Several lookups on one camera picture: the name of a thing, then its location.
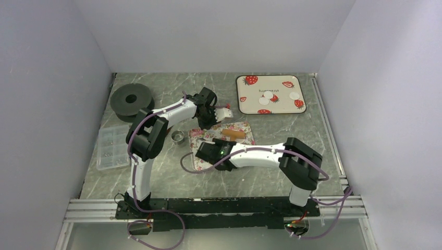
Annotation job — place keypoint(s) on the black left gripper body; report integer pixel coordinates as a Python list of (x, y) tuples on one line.
[(208, 121)]

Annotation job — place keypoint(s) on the floral print tray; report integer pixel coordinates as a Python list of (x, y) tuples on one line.
[(219, 131)]

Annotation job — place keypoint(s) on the wooden rolling pin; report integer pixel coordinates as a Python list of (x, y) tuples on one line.
[(233, 135)]

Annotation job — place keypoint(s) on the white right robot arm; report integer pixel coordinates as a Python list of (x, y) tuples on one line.
[(300, 163)]

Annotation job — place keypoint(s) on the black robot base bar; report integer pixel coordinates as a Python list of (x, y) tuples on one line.
[(272, 212)]

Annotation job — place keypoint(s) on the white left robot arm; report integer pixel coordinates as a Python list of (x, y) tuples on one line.
[(148, 132)]

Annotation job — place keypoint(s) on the strawberry print tray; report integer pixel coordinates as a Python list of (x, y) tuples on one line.
[(251, 87)]

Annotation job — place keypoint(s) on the round white wrapper left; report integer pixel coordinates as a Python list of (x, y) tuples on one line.
[(264, 101)]

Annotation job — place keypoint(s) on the round white wrapper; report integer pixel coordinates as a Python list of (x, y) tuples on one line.
[(264, 101), (268, 95), (294, 95)]

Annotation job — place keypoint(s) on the round white wrapper middle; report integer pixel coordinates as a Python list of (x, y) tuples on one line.
[(268, 95)]

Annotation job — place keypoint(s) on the black filament spool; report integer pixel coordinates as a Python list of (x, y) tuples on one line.
[(127, 100)]

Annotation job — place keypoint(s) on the round white wrapper right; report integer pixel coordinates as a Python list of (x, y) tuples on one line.
[(294, 95)]

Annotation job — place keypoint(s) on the clear plastic parts box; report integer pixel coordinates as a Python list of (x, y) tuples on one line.
[(112, 148)]

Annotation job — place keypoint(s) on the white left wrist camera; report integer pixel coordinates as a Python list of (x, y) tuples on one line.
[(222, 113)]

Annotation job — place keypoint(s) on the aluminium frame rail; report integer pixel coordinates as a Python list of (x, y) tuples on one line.
[(91, 211)]

